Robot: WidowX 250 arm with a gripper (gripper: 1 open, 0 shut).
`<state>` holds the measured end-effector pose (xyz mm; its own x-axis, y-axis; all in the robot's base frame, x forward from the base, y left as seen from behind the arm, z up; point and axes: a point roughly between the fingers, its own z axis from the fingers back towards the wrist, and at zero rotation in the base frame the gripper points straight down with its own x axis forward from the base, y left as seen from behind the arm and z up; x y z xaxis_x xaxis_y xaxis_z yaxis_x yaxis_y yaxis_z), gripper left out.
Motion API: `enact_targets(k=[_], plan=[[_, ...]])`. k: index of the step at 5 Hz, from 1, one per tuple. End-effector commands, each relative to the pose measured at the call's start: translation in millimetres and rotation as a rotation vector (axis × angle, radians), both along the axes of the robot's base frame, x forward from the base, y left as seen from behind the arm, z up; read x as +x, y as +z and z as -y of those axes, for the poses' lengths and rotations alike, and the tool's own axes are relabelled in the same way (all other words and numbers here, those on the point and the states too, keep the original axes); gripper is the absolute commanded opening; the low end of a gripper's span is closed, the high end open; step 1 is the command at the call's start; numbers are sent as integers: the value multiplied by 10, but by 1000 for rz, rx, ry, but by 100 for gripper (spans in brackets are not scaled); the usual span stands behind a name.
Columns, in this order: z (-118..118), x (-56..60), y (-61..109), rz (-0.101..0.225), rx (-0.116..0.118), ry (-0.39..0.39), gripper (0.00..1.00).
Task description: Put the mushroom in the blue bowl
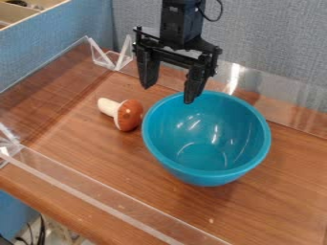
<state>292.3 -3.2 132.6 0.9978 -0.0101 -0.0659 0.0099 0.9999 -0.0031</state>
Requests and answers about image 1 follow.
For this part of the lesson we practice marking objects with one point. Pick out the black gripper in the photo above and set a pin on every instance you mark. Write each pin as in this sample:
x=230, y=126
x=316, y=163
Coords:
x=176, y=43

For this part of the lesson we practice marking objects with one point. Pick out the brown cap toy mushroom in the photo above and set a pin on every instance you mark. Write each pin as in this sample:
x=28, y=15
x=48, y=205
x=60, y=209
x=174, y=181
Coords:
x=125, y=112

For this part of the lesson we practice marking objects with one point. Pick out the blue plastic bowl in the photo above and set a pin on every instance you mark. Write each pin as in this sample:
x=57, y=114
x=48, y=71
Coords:
x=208, y=142

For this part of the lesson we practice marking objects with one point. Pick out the clear acrylic back barrier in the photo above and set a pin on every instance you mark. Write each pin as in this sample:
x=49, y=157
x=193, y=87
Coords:
x=285, y=101

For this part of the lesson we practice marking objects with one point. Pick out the clear acrylic barrier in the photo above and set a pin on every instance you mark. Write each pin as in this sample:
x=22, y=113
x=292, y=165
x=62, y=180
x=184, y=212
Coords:
x=285, y=101
x=118, y=205

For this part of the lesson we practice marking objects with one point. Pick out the wooden shelf box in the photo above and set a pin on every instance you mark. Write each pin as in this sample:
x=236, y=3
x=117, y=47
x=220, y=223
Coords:
x=16, y=11

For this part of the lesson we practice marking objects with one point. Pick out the clear acrylic front barrier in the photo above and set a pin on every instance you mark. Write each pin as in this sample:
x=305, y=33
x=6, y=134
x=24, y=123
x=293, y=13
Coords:
x=118, y=205

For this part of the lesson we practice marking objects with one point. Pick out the clear acrylic corner bracket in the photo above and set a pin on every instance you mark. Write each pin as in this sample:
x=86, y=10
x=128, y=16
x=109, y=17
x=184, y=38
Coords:
x=108, y=59

